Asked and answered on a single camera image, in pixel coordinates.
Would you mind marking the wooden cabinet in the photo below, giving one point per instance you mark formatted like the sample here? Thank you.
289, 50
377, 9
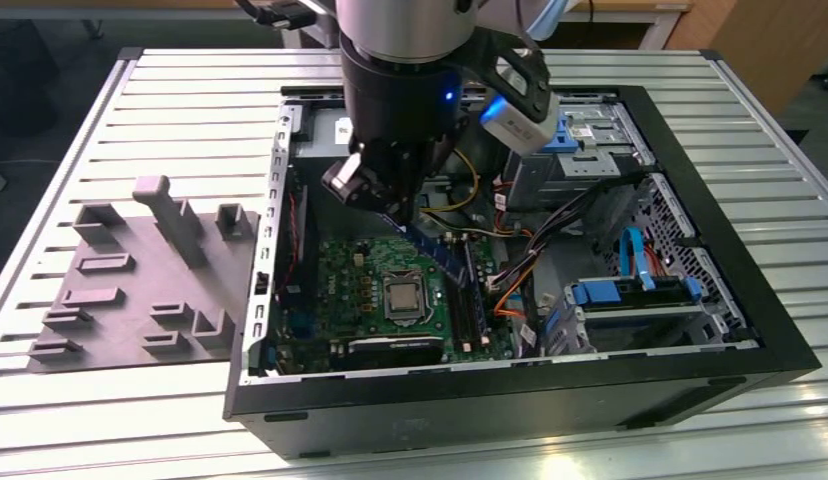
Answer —
755, 40

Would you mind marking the black RAM slot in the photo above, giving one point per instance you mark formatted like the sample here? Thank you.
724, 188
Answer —
457, 320

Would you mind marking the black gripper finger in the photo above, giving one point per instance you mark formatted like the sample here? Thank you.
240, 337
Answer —
368, 192

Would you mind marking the black graphics card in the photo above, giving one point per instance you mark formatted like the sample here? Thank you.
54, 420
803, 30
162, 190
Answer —
394, 352

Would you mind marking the blue drive bay latch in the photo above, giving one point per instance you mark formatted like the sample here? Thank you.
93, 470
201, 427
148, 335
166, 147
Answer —
568, 142

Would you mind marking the RAM stick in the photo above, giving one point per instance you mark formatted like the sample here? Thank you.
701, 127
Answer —
437, 255

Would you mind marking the metal disk bay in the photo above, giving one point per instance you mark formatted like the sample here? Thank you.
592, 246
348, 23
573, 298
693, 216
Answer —
655, 312

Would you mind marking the hard disk in blue carrier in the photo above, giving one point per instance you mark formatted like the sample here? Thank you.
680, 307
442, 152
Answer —
601, 292

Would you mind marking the silver CPU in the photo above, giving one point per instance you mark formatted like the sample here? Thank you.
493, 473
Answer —
404, 300

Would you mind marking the green motherboard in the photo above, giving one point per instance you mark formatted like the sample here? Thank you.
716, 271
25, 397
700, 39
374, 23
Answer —
341, 260

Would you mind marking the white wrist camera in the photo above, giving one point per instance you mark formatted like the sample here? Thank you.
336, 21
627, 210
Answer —
521, 130

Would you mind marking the black open PC case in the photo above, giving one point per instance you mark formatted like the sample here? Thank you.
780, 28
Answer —
521, 410

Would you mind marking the blue board connector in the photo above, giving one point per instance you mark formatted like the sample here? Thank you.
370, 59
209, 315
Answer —
301, 327

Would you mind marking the grey power supply unit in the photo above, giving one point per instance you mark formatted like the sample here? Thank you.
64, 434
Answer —
317, 200

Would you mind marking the metal drive cage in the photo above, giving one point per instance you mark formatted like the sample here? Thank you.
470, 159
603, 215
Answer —
588, 170

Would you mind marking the CPU socket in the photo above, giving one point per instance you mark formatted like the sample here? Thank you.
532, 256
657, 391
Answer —
402, 276

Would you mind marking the grey parts rack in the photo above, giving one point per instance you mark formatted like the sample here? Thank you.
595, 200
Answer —
148, 280

